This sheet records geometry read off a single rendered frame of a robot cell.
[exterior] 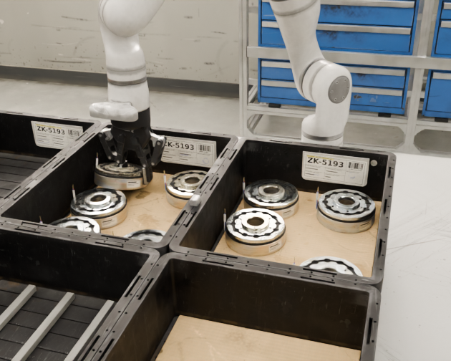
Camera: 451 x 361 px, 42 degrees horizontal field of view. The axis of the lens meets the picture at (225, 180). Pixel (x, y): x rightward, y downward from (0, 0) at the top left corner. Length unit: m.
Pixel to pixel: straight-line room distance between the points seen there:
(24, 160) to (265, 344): 0.77
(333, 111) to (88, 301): 0.64
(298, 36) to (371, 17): 1.62
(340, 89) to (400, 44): 1.60
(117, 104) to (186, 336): 0.44
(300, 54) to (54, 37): 3.29
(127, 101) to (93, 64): 3.24
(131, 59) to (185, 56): 2.95
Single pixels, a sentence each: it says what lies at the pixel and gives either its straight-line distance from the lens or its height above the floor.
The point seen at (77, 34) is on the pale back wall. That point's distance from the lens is 4.29.
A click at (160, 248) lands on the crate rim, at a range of 0.84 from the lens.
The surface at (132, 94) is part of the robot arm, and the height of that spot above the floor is 1.05.
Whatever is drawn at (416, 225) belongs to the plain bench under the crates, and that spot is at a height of 0.70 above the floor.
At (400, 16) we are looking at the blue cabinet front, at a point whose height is 0.78.
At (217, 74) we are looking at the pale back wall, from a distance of 3.95.
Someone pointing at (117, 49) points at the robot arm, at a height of 1.12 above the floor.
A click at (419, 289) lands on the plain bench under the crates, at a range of 1.16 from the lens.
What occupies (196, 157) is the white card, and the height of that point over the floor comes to 0.88.
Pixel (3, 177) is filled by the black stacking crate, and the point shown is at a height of 0.83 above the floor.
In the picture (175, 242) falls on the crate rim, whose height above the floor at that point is 0.93.
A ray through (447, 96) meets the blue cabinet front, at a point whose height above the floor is 0.43.
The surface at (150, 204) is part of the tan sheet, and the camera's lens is 1.13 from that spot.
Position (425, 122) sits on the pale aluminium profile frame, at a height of 0.30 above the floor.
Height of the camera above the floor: 1.41
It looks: 29 degrees down
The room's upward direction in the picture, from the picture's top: 1 degrees counter-clockwise
